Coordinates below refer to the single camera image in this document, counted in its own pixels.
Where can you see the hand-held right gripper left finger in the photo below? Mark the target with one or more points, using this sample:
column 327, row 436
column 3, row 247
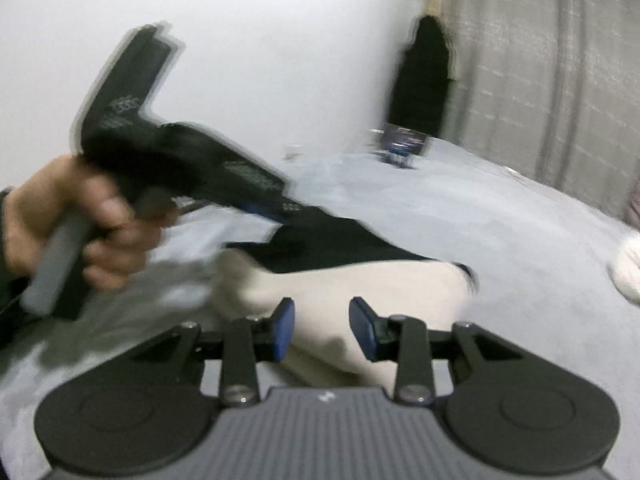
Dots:
column 283, row 330

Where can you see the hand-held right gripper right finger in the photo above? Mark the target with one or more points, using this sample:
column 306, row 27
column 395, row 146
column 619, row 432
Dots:
column 362, row 332

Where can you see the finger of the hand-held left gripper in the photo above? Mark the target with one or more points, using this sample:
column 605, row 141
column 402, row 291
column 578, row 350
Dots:
column 270, row 195

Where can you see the beige sweatshirt with black sleeves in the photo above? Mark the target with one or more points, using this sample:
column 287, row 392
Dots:
column 350, row 290

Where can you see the person's left hand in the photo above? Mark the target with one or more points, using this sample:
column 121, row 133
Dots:
column 45, row 200

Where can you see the blue phone stand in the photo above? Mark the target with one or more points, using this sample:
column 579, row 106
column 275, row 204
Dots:
column 400, row 156

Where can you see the smartphone with lit screen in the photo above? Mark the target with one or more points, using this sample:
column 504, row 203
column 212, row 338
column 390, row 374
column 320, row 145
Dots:
column 405, row 136

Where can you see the grey bed sheet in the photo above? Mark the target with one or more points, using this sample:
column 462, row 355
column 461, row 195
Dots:
column 500, row 220

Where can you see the black hanging garment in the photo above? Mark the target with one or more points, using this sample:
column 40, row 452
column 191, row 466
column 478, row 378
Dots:
column 422, row 75

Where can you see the white plush toy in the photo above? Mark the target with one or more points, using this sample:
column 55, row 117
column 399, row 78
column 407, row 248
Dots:
column 629, row 270

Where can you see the pink blanket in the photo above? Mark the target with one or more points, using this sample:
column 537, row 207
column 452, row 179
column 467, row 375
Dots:
column 634, row 210

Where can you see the grey patterned curtain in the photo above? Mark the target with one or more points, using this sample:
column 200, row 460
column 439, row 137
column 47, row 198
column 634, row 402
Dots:
column 550, row 85

